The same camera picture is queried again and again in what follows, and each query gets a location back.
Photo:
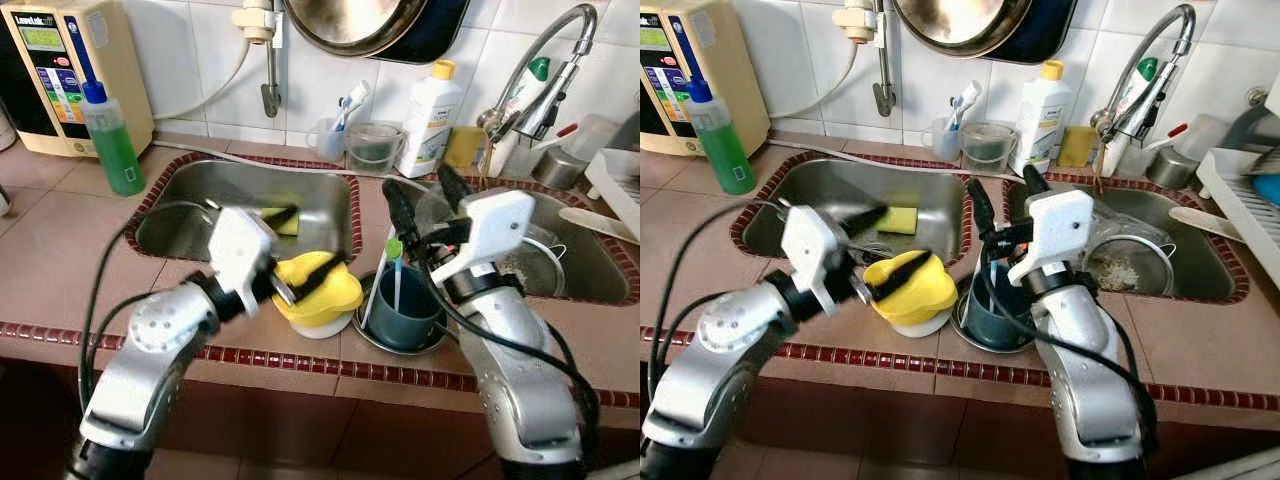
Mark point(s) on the green white toothbrush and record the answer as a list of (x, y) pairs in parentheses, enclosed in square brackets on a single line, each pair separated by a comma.
[(992, 280), (395, 270)]

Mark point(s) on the white bottle yellow cap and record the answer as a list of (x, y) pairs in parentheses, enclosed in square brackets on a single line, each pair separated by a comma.
[(1040, 120), (428, 120)]

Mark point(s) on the red tipped utensil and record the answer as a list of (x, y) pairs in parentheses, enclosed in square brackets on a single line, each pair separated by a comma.
[(1177, 128), (567, 128)]

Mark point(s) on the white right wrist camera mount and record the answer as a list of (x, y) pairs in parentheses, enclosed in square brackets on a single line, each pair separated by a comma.
[(490, 225), (1055, 225)]

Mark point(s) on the yellow plastic bowl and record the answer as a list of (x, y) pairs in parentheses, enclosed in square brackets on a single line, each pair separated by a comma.
[(340, 295), (925, 295)]

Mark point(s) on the round steel plate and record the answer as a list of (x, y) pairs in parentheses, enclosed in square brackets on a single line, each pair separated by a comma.
[(372, 343), (958, 330)]

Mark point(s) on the green soap bottle blue cap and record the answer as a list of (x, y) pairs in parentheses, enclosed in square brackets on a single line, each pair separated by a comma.
[(725, 150), (115, 150)]

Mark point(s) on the steel spoon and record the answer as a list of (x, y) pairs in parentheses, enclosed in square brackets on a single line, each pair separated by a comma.
[(375, 295)]

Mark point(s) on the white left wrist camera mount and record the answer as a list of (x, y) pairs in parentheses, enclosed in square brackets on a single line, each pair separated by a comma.
[(240, 255), (812, 255)]

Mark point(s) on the pale flat spatula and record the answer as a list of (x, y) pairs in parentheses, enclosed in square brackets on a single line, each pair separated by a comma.
[(1195, 222), (600, 225)]

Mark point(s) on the steel sink faucet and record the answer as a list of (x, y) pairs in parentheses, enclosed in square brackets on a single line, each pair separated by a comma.
[(1150, 95), (550, 100)]

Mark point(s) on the clear plastic tub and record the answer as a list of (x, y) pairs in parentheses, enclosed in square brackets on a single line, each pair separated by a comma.
[(375, 148), (988, 148)]

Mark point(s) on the blue plastic cup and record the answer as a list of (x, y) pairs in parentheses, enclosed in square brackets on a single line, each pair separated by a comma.
[(405, 315), (975, 320)]

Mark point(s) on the steel bowl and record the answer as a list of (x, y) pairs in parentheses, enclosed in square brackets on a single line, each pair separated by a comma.
[(1255, 125)]

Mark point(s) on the small clear cup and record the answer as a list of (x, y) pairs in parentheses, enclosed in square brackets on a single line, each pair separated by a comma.
[(325, 142), (940, 142)]

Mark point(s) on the hanging steel wok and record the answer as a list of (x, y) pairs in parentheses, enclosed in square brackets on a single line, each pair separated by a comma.
[(350, 25), (960, 25)]

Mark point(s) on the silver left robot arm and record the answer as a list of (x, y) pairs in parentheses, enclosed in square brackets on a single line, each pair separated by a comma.
[(720, 370), (140, 370)]

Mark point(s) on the bright yellow sponge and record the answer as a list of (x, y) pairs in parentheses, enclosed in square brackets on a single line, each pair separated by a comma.
[(900, 222), (288, 229)]

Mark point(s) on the small steel cup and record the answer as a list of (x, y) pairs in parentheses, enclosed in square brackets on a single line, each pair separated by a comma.
[(558, 170), (1170, 168)]

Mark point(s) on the steel sink basin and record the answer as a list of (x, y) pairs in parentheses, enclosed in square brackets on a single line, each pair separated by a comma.
[(940, 200), (590, 270), (200, 215), (1205, 270)]

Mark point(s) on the clear plastic container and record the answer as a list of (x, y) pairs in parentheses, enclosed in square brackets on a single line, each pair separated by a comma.
[(592, 135), (1202, 135)]

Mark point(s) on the cream water ionizer machine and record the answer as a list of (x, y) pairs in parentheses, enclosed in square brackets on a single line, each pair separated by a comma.
[(60, 70), (665, 70)]

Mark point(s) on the small white saucer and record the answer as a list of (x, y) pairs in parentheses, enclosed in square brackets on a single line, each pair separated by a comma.
[(915, 328), (325, 330)]

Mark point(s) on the hanging black pan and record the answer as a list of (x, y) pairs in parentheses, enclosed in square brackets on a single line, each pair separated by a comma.
[(440, 30), (1050, 30)]

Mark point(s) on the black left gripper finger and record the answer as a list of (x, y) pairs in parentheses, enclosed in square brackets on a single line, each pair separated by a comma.
[(320, 275), (902, 274), (280, 215), (862, 214)]

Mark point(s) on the steel tap with white fitting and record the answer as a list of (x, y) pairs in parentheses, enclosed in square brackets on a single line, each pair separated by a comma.
[(882, 70), (270, 70)]

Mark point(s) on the mustard yellow sponge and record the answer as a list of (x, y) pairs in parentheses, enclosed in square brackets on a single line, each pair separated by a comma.
[(465, 148), (1077, 146)]

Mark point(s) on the blue bowl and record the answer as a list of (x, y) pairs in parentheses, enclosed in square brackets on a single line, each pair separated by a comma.
[(1268, 190)]

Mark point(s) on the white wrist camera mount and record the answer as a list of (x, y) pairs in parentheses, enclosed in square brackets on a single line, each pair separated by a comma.
[(240, 255), (1055, 225), (490, 225), (812, 255)]

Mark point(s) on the white bottle green cap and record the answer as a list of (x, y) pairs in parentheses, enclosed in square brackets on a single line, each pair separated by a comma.
[(1125, 100), (520, 100)]

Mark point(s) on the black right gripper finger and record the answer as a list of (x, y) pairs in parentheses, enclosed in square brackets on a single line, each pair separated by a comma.
[(983, 212), (402, 215), (455, 190), (1034, 182)]

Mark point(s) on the white dish rack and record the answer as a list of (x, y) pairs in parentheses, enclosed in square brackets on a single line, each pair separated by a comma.
[(615, 185), (1240, 210)]

